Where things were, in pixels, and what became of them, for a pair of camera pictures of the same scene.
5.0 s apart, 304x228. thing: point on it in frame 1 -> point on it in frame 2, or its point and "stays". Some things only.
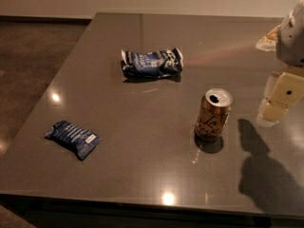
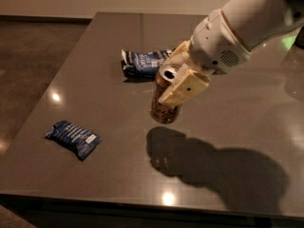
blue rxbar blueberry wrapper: x=80 y=140 stays
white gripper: x=292 y=43 -> x=216 y=45
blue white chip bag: x=157 y=64 stays
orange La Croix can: x=213 y=113 -> x=163 y=112
